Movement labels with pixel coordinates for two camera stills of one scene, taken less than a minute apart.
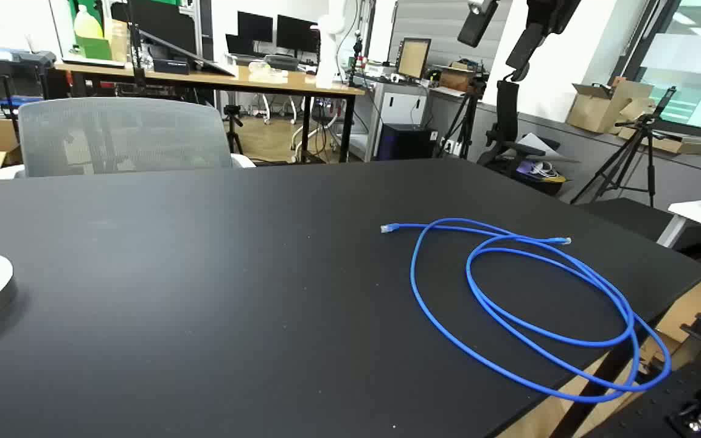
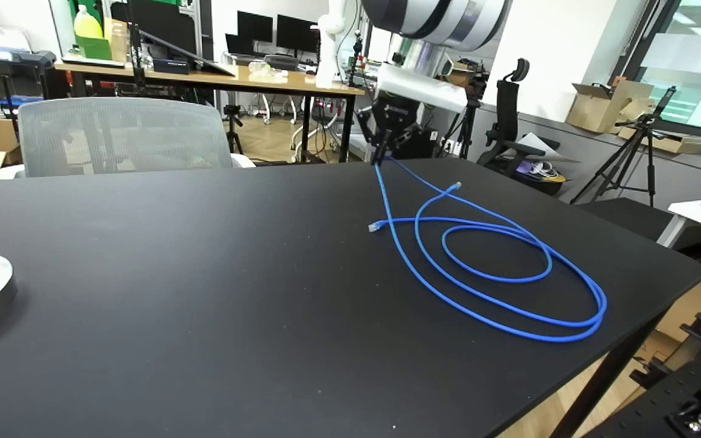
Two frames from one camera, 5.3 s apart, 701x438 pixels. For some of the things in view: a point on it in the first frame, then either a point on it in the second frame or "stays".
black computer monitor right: x=296 y=35 stays
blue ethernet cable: x=632 y=316 to x=589 y=327
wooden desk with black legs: x=136 y=75 stays
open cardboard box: x=606 y=108 stays
